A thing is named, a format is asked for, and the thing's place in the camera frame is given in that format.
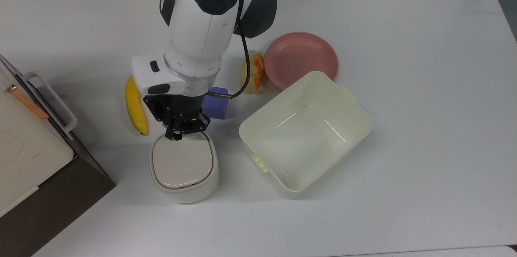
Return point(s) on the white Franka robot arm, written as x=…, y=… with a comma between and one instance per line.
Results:
x=202, y=26

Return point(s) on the purple cube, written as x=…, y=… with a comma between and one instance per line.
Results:
x=216, y=105

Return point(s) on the pink plate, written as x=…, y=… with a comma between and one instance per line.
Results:
x=299, y=59

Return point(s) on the cream plastic bin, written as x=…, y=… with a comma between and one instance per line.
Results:
x=307, y=135

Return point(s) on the cream trash can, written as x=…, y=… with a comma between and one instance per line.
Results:
x=190, y=196

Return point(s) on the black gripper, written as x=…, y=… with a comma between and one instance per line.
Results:
x=177, y=111

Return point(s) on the yellow orange toy bread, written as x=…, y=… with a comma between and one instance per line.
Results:
x=256, y=75

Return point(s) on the yellow toy banana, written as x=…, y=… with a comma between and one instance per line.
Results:
x=135, y=111

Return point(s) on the cream trash can lid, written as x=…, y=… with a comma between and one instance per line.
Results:
x=181, y=162

